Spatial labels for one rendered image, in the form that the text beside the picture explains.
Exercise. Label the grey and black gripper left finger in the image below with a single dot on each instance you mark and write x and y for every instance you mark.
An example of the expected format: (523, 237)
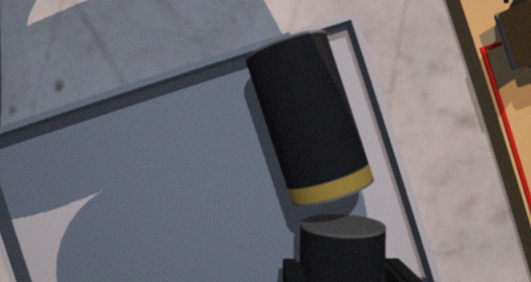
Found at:
(292, 271)

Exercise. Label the grey square tray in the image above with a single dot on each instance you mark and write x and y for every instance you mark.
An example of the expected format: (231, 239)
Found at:
(174, 178)

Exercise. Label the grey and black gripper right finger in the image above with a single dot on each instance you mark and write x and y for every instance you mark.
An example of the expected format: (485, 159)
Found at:
(397, 271)

